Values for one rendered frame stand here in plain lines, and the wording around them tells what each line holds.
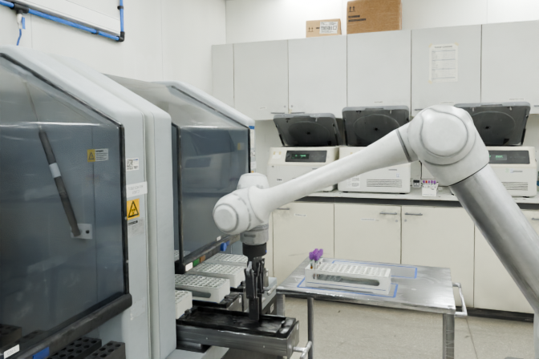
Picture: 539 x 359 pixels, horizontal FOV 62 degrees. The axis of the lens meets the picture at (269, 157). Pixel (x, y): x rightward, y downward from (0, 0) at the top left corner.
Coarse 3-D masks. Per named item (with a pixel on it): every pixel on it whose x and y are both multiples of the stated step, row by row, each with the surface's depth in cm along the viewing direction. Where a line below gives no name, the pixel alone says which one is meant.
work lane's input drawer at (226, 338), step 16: (176, 320) 136; (192, 320) 139; (208, 320) 139; (224, 320) 139; (240, 320) 139; (272, 320) 138; (288, 320) 135; (176, 336) 135; (192, 336) 134; (208, 336) 132; (224, 336) 130; (240, 336) 129; (256, 336) 127; (272, 336) 127; (288, 336) 126; (272, 352) 126; (288, 352) 126; (304, 352) 128
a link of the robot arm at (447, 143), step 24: (432, 120) 97; (456, 120) 95; (432, 144) 96; (456, 144) 95; (480, 144) 99; (432, 168) 102; (456, 168) 99; (480, 168) 100; (456, 192) 103; (480, 192) 99; (504, 192) 100; (480, 216) 101; (504, 216) 98; (504, 240) 99; (528, 240) 98; (504, 264) 102; (528, 264) 98; (528, 288) 99
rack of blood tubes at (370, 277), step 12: (324, 264) 169; (336, 264) 169; (312, 276) 163; (324, 276) 166; (336, 276) 166; (348, 276) 168; (360, 276) 157; (372, 276) 156; (384, 276) 154; (348, 288) 159; (360, 288) 157; (384, 288) 154
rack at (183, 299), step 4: (176, 292) 146; (180, 292) 147; (184, 292) 146; (188, 292) 145; (176, 296) 142; (180, 296) 143; (184, 296) 142; (188, 296) 144; (176, 300) 139; (180, 300) 139; (184, 300) 141; (188, 300) 144; (176, 304) 137; (180, 304) 139; (184, 304) 141; (188, 304) 144; (176, 308) 137; (180, 308) 139; (184, 308) 141; (188, 308) 144; (176, 312) 137; (180, 312) 139; (176, 316) 137
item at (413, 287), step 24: (360, 264) 189; (384, 264) 189; (408, 264) 188; (288, 288) 161; (312, 288) 161; (336, 288) 160; (408, 288) 160; (432, 288) 159; (312, 312) 202; (456, 312) 148; (312, 336) 202
